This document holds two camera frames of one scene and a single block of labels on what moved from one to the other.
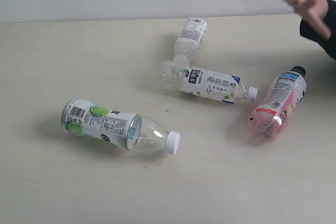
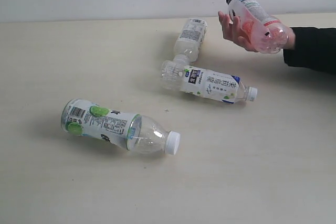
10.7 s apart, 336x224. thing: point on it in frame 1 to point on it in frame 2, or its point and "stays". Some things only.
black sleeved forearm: x=307 y=29 to x=314 y=48
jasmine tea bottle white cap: x=224 y=87 stays
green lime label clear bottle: x=137 y=133 stays
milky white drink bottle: x=186 y=47 stays
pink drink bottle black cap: x=271 y=116 to x=268 y=34
